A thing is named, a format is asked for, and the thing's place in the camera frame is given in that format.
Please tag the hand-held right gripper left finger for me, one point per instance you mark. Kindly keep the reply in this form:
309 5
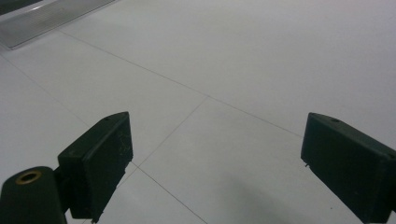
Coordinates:
96 165

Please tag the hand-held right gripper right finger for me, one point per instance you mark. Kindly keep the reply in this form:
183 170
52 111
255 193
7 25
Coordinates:
351 168

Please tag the aluminium rail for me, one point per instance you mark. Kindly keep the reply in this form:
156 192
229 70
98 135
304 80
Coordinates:
46 20

